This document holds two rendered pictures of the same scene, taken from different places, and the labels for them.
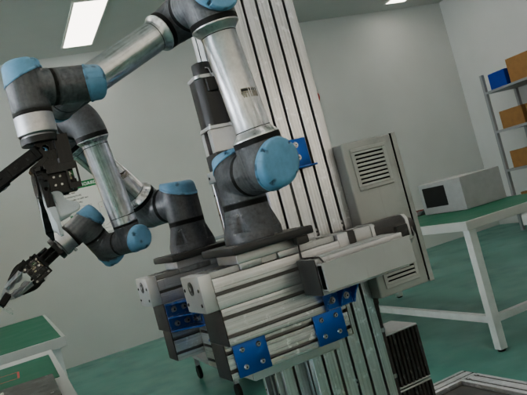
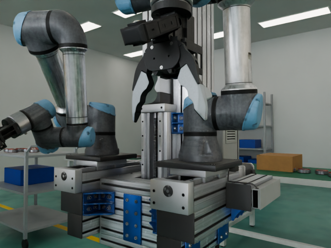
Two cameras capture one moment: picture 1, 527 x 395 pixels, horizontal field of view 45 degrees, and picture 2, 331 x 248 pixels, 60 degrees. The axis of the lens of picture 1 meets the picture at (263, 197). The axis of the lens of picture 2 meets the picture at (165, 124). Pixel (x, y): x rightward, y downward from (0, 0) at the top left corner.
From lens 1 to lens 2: 1.02 m
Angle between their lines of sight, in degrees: 29
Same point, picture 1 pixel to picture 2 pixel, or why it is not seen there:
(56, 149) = (185, 28)
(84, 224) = (42, 114)
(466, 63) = not seen: hidden behind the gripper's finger
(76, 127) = (69, 33)
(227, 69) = (244, 34)
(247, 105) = (248, 65)
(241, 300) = (203, 206)
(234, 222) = (201, 145)
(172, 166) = not seen: outside the picture
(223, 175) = not seen: hidden behind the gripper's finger
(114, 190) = (82, 95)
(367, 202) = (226, 151)
